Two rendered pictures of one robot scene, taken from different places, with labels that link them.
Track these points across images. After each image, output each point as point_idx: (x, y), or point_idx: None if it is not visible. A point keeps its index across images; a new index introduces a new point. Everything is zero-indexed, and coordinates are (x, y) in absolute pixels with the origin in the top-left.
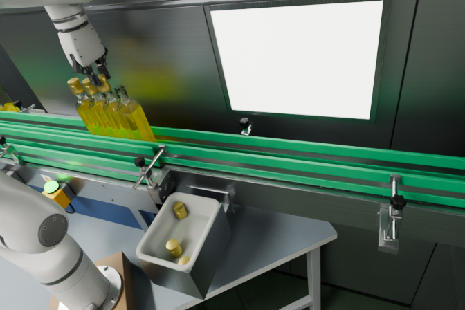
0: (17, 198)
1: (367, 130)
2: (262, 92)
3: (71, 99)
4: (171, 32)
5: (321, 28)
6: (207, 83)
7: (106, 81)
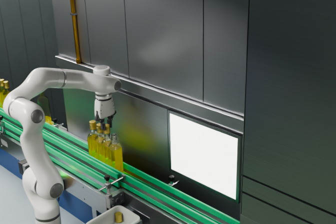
0: (50, 169)
1: (238, 208)
2: (187, 164)
3: (86, 129)
4: (150, 115)
5: (214, 140)
6: (161, 148)
7: (108, 128)
